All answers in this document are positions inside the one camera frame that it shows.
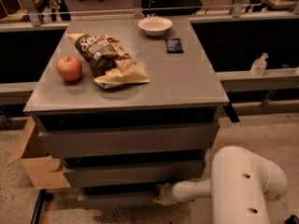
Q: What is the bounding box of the black office chair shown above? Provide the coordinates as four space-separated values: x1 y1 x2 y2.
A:
141 0 203 17

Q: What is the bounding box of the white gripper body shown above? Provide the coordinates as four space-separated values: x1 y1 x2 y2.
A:
152 183 175 206

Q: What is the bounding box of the clear sanitizer pump bottle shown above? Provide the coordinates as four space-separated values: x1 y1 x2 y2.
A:
250 53 268 76

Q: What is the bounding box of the grey bottom drawer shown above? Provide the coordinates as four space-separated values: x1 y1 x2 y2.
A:
78 187 157 209

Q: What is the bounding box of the grey drawer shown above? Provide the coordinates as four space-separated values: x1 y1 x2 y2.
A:
78 187 157 209
64 160 206 188
38 122 220 158

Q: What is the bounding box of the open cardboard box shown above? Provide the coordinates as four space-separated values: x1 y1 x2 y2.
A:
7 117 70 189

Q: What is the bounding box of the grey top drawer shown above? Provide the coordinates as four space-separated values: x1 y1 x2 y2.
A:
38 122 220 158

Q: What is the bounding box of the dark blue snack bar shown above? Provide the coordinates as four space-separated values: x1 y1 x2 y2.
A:
165 38 184 53

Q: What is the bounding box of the brown chip bag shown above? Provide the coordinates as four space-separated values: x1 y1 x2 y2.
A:
67 34 150 89

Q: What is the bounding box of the red apple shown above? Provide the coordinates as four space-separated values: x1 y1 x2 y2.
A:
56 56 82 82

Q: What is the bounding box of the grey drawer cabinet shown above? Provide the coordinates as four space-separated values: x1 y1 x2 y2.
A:
22 17 230 211

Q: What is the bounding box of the white bowl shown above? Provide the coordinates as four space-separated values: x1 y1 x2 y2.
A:
138 17 172 36

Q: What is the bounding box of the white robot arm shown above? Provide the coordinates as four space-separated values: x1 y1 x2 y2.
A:
153 146 288 224

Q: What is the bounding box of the grey middle drawer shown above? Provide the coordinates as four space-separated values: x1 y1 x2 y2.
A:
64 160 206 188

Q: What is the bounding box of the metal railing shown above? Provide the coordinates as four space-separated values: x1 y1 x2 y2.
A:
19 0 299 26

